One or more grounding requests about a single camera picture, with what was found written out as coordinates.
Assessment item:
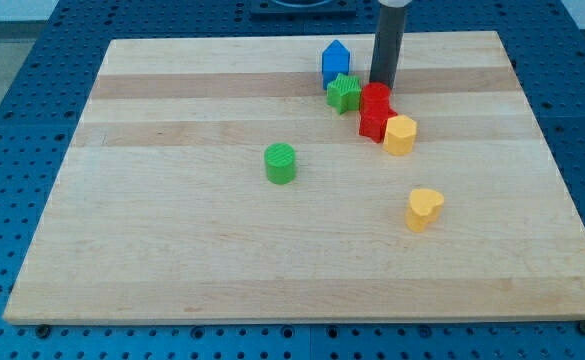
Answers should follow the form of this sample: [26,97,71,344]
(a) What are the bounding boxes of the red star block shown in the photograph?
[359,108,397,143]

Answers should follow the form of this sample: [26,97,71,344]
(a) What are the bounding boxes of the green star block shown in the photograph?
[327,73,362,114]

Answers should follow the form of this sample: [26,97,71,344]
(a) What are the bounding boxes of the green cylinder block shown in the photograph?
[264,143,296,185]

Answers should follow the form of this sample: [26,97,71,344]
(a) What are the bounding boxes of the red cylinder block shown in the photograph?
[360,82,391,114]

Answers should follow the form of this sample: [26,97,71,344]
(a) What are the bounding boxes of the yellow hexagon block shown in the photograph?
[383,115,418,156]

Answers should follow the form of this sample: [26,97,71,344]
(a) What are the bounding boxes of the blue house-shaped block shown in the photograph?
[321,39,350,90]

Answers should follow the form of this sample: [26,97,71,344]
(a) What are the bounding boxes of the light wooden board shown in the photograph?
[4,31,585,325]

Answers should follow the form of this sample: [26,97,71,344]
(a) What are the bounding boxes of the yellow heart block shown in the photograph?
[405,188,445,233]

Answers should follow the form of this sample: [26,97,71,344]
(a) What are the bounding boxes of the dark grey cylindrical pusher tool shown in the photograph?
[369,0,411,89]

